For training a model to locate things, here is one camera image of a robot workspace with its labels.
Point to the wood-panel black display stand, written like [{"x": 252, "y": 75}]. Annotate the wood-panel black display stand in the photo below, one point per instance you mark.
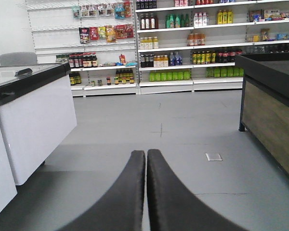
[{"x": 264, "y": 109}]

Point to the white supermarket shelving unit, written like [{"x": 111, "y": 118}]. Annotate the white supermarket shelving unit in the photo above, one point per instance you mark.
[{"x": 155, "y": 46}]

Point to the grey office chair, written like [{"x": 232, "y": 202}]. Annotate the grey office chair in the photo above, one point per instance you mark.
[{"x": 18, "y": 58}]

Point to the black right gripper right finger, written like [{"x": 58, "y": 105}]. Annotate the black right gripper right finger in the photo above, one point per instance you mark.
[{"x": 173, "y": 207}]

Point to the far white chest freezer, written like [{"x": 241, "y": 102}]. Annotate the far white chest freezer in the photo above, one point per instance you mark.
[{"x": 36, "y": 114}]

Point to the steel floor socket cover far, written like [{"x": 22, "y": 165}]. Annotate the steel floor socket cover far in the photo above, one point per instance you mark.
[{"x": 213, "y": 157}]

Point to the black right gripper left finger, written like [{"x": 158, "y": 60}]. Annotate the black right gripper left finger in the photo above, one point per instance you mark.
[{"x": 121, "y": 207}]

